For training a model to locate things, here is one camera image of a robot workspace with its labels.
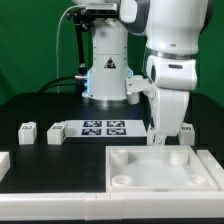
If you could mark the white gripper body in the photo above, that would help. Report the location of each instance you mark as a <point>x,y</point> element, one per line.
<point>168,109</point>

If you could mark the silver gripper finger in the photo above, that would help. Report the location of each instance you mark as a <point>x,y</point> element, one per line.
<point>160,139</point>

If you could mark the white square tabletop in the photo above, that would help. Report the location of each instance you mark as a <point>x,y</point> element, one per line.
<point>156,169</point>

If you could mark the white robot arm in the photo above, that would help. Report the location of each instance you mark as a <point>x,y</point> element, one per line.
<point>172,28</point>

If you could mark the white marker base plate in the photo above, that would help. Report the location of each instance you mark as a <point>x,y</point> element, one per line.
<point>105,128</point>

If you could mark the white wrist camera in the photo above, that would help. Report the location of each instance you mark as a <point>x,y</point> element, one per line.
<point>134,85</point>

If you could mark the white right obstacle wall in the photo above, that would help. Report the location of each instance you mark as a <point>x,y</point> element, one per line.
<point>213,167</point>

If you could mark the white obstacle wall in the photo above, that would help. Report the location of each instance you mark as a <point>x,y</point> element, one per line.
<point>213,167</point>
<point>111,206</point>
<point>4,164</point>

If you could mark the black camera stand pole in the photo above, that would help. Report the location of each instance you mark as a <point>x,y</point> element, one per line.
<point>81,25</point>

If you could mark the black camera on stand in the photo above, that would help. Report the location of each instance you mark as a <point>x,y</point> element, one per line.
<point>101,9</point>

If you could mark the white front obstacle wall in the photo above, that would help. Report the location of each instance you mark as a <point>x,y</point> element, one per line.
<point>111,206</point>

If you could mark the white left obstacle wall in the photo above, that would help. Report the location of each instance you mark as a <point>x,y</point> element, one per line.
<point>4,164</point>

